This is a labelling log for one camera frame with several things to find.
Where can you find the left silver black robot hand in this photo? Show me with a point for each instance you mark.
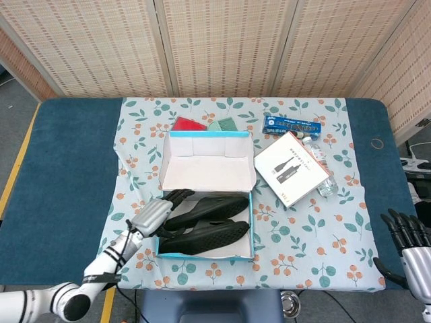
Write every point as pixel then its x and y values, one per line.
pixel 151 215

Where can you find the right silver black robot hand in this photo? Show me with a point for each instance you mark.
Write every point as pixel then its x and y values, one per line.
pixel 417 262

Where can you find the black rubber slipper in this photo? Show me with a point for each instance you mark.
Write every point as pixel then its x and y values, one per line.
pixel 202 239
pixel 219 208

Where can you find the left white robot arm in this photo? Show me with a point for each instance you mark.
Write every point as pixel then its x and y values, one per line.
pixel 101 262

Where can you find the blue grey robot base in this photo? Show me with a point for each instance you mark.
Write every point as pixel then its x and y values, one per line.
pixel 208 306

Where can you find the blue cardboard shoe box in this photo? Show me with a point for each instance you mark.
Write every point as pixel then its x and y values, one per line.
pixel 202 168

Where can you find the white flat product box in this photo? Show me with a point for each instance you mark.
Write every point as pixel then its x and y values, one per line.
pixel 289 168

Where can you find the blue printed long box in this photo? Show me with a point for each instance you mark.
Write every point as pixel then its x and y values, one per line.
pixel 289 125

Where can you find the red flat item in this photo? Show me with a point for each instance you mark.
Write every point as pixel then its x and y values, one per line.
pixel 185 125

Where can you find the white chair base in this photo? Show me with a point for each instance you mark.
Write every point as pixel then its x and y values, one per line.
pixel 415 165

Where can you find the mint green small item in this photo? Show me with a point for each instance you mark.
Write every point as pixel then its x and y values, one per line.
pixel 213 126

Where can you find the clear plastic water bottle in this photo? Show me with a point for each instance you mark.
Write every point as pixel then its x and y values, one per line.
pixel 328 186

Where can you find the floral leaf print tablecloth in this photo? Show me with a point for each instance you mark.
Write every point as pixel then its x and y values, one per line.
pixel 303 235

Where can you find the brown rubber band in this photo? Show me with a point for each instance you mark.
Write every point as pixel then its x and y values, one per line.
pixel 371 143

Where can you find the bamboo folding screen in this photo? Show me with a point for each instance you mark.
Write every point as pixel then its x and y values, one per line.
pixel 219 47

